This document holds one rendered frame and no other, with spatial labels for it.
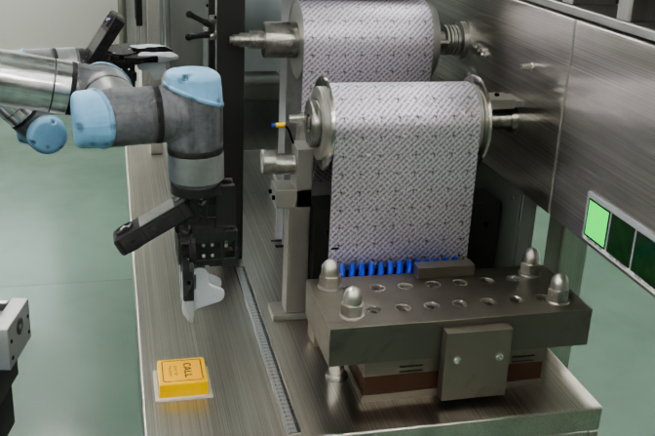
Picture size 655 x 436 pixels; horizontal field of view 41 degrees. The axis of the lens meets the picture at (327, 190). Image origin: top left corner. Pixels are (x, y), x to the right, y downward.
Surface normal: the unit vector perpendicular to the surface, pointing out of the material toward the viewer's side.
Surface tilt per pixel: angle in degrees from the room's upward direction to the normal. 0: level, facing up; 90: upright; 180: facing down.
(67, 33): 90
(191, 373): 0
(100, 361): 0
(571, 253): 90
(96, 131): 100
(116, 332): 0
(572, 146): 90
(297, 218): 90
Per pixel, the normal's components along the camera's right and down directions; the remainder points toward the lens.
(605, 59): -0.97, 0.04
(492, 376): 0.23, 0.34
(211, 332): 0.04, -0.94
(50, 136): 0.45, 0.32
